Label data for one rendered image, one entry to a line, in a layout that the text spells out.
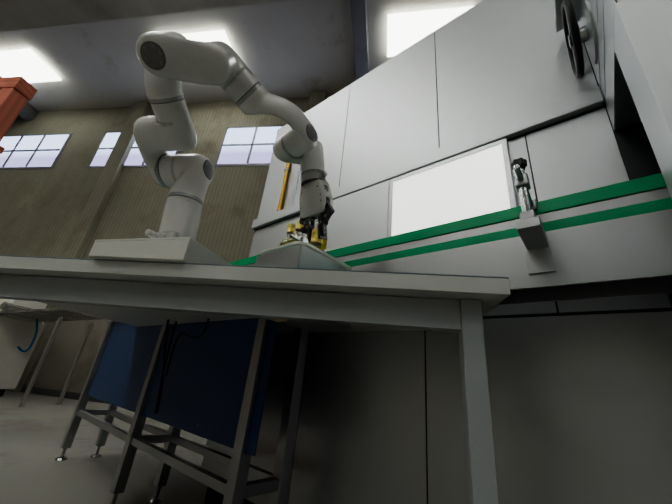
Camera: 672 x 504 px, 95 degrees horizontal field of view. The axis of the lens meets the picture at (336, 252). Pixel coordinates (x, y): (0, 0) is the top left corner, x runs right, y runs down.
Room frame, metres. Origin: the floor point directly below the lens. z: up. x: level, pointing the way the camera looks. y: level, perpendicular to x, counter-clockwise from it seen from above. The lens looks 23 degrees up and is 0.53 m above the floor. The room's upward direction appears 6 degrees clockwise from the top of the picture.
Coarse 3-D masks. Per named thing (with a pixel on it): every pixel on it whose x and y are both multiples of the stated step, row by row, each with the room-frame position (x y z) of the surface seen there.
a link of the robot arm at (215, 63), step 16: (160, 32) 0.44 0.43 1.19; (144, 48) 0.45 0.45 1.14; (160, 48) 0.45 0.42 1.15; (176, 48) 0.45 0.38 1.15; (192, 48) 0.45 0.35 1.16; (208, 48) 0.45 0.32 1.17; (224, 48) 0.47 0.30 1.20; (144, 64) 0.47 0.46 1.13; (160, 64) 0.47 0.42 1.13; (176, 64) 0.47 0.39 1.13; (192, 64) 0.47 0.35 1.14; (208, 64) 0.47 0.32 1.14; (224, 64) 0.48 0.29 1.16; (240, 64) 0.52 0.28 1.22; (192, 80) 0.50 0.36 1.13; (208, 80) 0.50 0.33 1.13; (224, 80) 0.50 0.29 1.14; (240, 80) 0.54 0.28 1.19; (256, 80) 0.55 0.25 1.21; (240, 96) 0.57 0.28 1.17
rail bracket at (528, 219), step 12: (516, 168) 0.47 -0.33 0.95; (516, 180) 0.51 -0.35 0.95; (528, 180) 0.50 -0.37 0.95; (528, 192) 0.54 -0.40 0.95; (528, 204) 0.51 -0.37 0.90; (528, 216) 0.51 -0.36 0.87; (516, 228) 0.51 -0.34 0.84; (528, 228) 0.51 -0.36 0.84; (540, 228) 0.50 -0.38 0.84; (528, 240) 0.55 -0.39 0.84; (540, 240) 0.55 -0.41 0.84; (528, 252) 0.59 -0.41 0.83; (540, 252) 0.58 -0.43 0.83; (552, 252) 0.57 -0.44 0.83; (528, 264) 0.59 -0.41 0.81; (540, 264) 0.58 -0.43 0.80; (552, 264) 0.57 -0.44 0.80
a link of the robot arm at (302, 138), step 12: (252, 96) 0.57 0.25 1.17; (264, 96) 0.57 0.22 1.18; (276, 96) 0.58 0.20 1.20; (240, 108) 0.60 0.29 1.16; (252, 108) 0.59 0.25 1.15; (264, 108) 0.58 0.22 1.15; (276, 108) 0.58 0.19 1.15; (288, 108) 0.59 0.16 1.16; (288, 120) 0.60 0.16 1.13; (300, 120) 0.61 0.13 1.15; (288, 132) 0.65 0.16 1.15; (300, 132) 0.62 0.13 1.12; (312, 132) 0.64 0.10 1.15; (288, 144) 0.67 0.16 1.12; (300, 144) 0.65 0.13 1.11; (312, 144) 0.66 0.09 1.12; (300, 156) 0.71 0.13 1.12
